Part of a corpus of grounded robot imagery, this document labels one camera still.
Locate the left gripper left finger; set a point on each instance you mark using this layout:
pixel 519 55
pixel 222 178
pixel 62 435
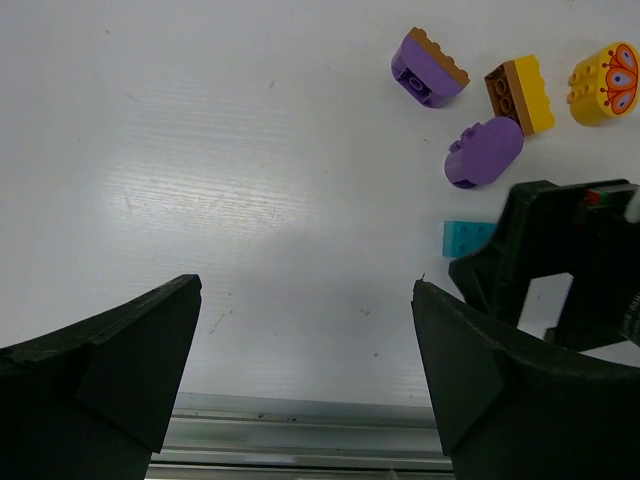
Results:
pixel 93 400

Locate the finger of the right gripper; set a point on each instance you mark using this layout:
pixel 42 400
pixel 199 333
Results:
pixel 530 241

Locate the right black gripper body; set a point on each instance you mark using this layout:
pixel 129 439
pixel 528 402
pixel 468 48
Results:
pixel 602 305

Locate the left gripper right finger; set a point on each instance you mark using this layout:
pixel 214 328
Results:
pixel 510 406

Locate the teal lego plate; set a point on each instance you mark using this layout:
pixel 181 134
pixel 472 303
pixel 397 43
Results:
pixel 461 238

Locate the purple oval lego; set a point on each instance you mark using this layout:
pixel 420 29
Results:
pixel 483 152

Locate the yellow brown lego brick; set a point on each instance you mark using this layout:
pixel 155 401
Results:
pixel 516 90

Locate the yellow butterfly lego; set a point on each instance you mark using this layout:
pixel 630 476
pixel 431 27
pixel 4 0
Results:
pixel 605 85

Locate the purple brown half-round lego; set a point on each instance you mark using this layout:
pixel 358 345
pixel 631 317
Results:
pixel 430 76

